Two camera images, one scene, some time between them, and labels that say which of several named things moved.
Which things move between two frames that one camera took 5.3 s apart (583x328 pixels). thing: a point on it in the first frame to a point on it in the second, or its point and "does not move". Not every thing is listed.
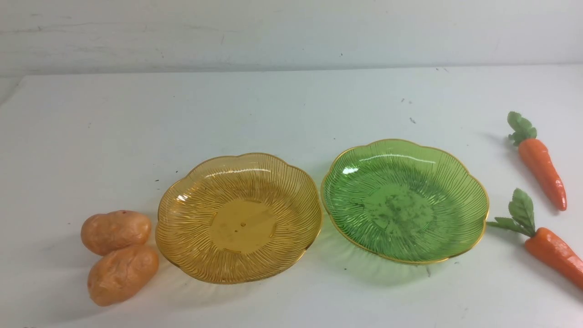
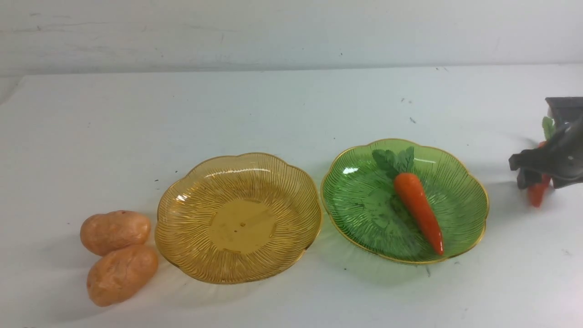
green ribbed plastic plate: [397, 200] does not move
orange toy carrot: [541, 244] to [412, 192]
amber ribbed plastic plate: [240, 219] does not move
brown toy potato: [115, 274] does not move
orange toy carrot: [536, 152] to [537, 190]
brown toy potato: [102, 233] does not move
